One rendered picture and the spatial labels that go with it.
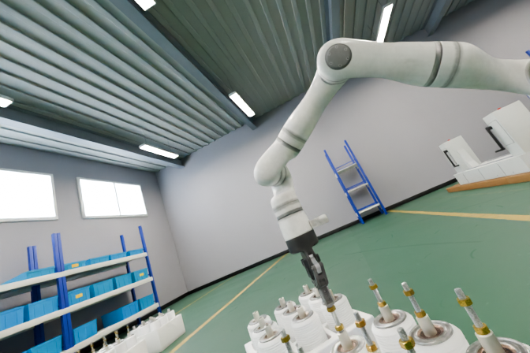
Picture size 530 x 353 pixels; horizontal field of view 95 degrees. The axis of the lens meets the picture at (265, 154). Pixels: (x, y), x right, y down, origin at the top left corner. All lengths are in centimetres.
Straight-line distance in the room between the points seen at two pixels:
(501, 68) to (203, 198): 766
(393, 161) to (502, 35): 419
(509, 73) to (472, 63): 10
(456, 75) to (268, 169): 43
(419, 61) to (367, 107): 682
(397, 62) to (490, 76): 19
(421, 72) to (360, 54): 13
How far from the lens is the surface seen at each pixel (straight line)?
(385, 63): 59
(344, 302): 97
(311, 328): 93
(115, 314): 592
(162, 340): 301
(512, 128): 384
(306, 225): 60
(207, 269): 800
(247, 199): 731
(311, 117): 61
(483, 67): 66
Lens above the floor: 52
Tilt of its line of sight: 18 degrees up
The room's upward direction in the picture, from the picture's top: 24 degrees counter-clockwise
